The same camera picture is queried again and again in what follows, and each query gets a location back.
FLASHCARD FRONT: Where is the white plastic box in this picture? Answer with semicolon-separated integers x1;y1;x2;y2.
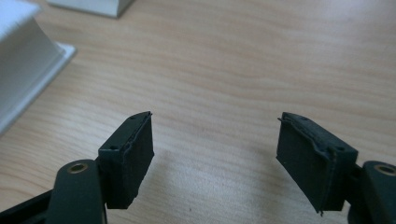
0;0;78;135

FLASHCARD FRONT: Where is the white flat box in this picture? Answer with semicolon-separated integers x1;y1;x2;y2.
46;0;135;19

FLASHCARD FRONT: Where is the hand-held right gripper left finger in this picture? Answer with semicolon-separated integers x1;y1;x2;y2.
97;110;155;210

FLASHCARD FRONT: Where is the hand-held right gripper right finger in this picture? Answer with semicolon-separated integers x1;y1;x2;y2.
276;111;360;215

